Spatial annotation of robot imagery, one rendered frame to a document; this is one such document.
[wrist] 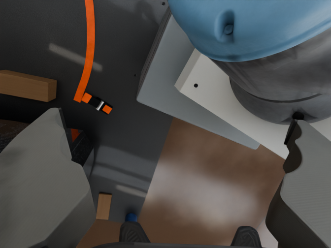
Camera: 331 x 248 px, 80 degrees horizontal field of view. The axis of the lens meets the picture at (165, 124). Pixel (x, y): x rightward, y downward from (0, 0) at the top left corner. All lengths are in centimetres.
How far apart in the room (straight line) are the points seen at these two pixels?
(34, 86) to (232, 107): 120
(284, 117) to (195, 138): 124
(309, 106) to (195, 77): 22
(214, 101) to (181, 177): 133
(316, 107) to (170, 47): 34
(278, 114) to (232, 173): 150
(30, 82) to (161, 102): 100
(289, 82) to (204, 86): 26
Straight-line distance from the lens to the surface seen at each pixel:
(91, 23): 139
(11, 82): 146
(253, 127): 37
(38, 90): 140
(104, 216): 188
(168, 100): 53
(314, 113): 33
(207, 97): 41
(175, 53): 52
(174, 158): 158
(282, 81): 18
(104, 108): 141
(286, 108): 31
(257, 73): 17
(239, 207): 205
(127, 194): 174
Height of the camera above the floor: 137
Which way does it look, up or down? 70 degrees down
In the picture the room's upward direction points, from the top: 164 degrees clockwise
